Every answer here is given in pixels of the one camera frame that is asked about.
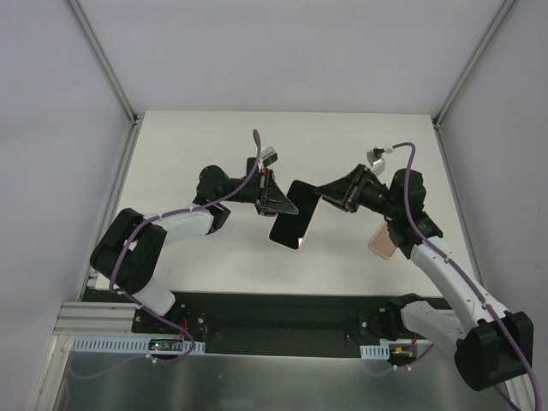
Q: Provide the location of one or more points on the left aluminium frame post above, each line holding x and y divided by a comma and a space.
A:
92, 40

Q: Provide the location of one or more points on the white cable duct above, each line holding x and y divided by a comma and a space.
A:
136, 345
375, 352

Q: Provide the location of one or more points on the left white cable duct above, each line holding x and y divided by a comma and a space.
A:
136, 345

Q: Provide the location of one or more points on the aluminium table edge rail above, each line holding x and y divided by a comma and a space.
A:
94, 318

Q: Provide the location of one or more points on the pink silicone phone case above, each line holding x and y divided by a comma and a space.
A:
381, 244

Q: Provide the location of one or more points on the right aluminium frame post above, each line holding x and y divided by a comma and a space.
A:
495, 24

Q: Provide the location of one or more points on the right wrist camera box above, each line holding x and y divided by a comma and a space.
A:
375, 159

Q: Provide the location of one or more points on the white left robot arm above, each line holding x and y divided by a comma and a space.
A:
128, 252

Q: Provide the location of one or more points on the black smartphone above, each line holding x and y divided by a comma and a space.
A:
295, 216
253, 166

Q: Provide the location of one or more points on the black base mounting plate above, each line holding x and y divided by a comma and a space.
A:
324, 326

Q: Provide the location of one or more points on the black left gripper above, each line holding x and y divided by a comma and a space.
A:
264, 191

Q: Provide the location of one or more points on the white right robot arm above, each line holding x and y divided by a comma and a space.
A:
489, 344

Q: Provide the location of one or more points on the aluminium frame post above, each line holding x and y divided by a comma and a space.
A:
495, 24
92, 40

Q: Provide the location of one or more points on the right white cable duct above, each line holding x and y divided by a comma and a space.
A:
375, 352

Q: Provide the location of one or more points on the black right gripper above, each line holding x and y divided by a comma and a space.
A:
354, 188

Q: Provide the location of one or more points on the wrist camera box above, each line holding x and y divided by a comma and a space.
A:
268, 156
375, 159

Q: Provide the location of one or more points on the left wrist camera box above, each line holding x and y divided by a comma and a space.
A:
268, 156

